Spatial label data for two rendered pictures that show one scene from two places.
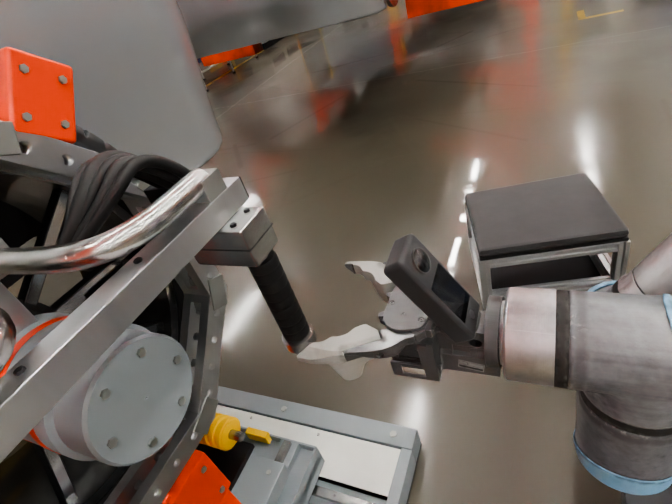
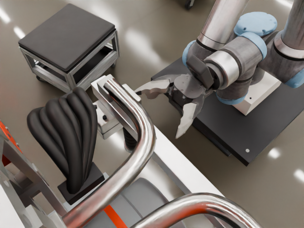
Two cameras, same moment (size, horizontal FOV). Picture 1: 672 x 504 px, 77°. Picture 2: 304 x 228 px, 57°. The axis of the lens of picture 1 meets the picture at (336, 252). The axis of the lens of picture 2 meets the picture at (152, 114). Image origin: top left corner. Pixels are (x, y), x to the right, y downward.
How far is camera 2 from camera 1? 0.50 m
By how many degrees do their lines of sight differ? 53
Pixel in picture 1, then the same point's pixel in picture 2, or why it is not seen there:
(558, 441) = not seen: hidden behind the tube
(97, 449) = not seen: outside the picture
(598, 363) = (247, 64)
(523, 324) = (228, 65)
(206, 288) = (40, 176)
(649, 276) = (213, 34)
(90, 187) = (77, 131)
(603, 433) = (240, 87)
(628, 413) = (249, 74)
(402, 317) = (193, 92)
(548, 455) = not seen: hidden behind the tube
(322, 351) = (185, 125)
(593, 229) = (102, 30)
